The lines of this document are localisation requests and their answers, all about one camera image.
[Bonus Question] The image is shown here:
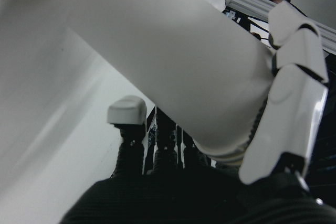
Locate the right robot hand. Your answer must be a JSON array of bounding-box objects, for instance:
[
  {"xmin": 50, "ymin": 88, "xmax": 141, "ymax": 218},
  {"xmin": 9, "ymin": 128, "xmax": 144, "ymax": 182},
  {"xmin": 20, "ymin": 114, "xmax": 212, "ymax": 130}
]
[{"xmin": 59, "ymin": 0, "xmax": 336, "ymax": 224}]

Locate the white paper cup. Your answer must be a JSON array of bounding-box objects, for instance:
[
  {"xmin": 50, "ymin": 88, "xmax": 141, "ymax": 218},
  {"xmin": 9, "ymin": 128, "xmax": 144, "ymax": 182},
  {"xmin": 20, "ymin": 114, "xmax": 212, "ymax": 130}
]
[{"xmin": 67, "ymin": 0, "xmax": 276, "ymax": 168}]

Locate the aluminium extrusion rail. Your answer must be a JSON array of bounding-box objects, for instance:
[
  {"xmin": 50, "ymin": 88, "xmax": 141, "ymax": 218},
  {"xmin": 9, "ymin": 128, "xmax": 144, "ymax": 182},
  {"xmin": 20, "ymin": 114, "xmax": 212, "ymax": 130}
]
[{"xmin": 224, "ymin": 0, "xmax": 336, "ymax": 54}]

